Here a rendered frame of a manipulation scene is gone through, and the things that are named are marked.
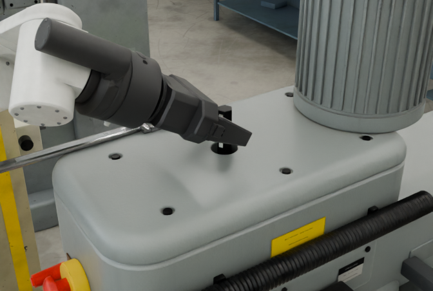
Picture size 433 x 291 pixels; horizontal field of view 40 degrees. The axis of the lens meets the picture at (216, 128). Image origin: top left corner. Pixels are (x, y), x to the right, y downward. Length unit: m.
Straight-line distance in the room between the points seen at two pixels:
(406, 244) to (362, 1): 0.43
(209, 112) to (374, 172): 0.26
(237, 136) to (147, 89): 0.14
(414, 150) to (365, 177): 0.30
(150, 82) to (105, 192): 0.15
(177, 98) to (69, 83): 0.13
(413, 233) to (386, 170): 0.21
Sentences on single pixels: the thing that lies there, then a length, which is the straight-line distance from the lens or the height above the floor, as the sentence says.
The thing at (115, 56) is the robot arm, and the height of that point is 2.07.
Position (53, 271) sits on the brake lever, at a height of 1.71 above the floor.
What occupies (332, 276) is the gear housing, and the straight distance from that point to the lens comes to 0.92.
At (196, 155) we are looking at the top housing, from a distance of 0.80.
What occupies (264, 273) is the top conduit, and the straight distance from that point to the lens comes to 0.74.
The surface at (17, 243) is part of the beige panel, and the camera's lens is 2.93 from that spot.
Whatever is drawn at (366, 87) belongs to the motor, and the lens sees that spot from 0.85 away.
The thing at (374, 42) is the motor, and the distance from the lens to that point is 0.82.
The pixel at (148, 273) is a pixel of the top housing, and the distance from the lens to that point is 0.68.
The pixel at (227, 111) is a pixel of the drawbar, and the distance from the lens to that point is 0.78.
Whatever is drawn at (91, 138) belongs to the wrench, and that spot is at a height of 1.90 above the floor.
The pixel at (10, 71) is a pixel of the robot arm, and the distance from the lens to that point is 0.74.
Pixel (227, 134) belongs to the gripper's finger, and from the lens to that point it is 0.73.
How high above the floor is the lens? 2.30
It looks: 28 degrees down
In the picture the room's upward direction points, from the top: straight up
